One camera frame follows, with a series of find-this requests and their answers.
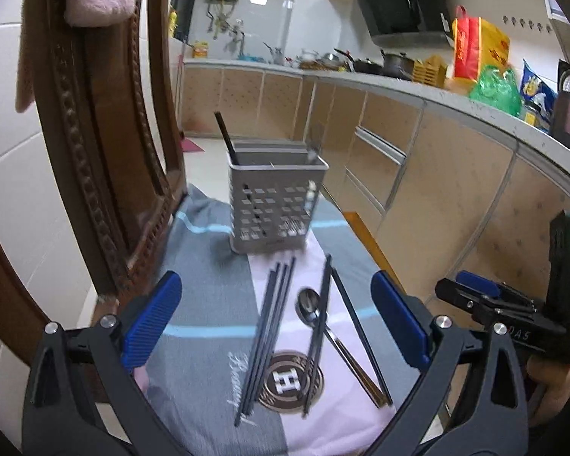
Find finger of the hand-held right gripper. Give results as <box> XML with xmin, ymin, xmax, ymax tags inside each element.
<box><xmin>434</xmin><ymin>270</ymin><xmax>502</xmax><ymax>324</ymax></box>
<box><xmin>496</xmin><ymin>282</ymin><xmax>549</xmax><ymax>314</ymax></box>

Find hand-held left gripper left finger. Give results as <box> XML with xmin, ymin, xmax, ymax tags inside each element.
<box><xmin>21</xmin><ymin>271</ymin><xmax>191</xmax><ymax>456</ymax></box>

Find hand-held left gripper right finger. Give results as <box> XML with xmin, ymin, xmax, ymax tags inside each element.
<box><xmin>361</xmin><ymin>271</ymin><xmax>529</xmax><ymax>456</ymax></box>

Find metal spoon with gold handle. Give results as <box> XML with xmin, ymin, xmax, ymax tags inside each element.
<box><xmin>296</xmin><ymin>286</ymin><xmax>385</xmax><ymax>408</ymax></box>

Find grey perforated utensil holder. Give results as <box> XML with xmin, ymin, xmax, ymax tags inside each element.
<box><xmin>227</xmin><ymin>140</ymin><xmax>329</xmax><ymax>253</ymax></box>

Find person's right hand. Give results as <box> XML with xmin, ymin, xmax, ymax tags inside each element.
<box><xmin>526</xmin><ymin>355</ymin><xmax>570</xmax><ymax>433</ymax></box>

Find grey and pink printed cloth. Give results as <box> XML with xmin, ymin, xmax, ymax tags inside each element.
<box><xmin>138</xmin><ymin>183</ymin><xmax>409</xmax><ymax>456</ymax></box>

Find orange wooden table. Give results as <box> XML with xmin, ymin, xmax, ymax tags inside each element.
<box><xmin>344</xmin><ymin>211</ymin><xmax>405</xmax><ymax>291</ymax></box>

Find beige kitchen cabinets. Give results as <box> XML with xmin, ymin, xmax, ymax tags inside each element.
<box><xmin>179</xmin><ymin>61</ymin><xmax>570</xmax><ymax>328</ymax></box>

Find blue snack bag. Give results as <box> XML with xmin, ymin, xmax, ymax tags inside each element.
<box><xmin>519</xmin><ymin>59</ymin><xmax>559</xmax><ymax>128</ymax></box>

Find green plastic bag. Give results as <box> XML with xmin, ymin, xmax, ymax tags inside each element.
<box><xmin>469</xmin><ymin>65</ymin><xmax>524</xmax><ymax>116</ymax></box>

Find grey kitchen countertop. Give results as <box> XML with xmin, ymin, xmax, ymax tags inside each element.
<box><xmin>182</xmin><ymin>56</ymin><xmax>570</xmax><ymax>174</ymax></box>

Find yellow wooden rack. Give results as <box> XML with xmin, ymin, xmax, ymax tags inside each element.
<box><xmin>412</xmin><ymin>54</ymin><xmax>450</xmax><ymax>88</ymax></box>

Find carved wooden chair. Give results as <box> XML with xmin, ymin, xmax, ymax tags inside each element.
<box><xmin>0</xmin><ymin>0</ymin><xmax>189</xmax><ymax>407</ymax></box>

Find red and yellow bag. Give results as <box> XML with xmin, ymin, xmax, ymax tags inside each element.
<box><xmin>451</xmin><ymin>5</ymin><xmax>512</xmax><ymax>82</ymax></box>

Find dark cooking pot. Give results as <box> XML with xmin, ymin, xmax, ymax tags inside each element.
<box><xmin>380</xmin><ymin>49</ymin><xmax>417</xmax><ymax>80</ymax></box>

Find black frying pan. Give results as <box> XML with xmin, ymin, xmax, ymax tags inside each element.
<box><xmin>334</xmin><ymin>47</ymin><xmax>384</xmax><ymax>75</ymax></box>

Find kitchen faucet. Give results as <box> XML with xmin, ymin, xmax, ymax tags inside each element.
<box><xmin>225</xmin><ymin>18</ymin><xmax>249</xmax><ymax>56</ymax></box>

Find black range hood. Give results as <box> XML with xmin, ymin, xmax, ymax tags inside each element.
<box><xmin>348</xmin><ymin>0</ymin><xmax>457</xmax><ymax>49</ymax></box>

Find row of wall hooks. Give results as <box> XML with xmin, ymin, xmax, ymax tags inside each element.
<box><xmin>502</xmin><ymin>15</ymin><xmax>553</xmax><ymax>33</ymax></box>

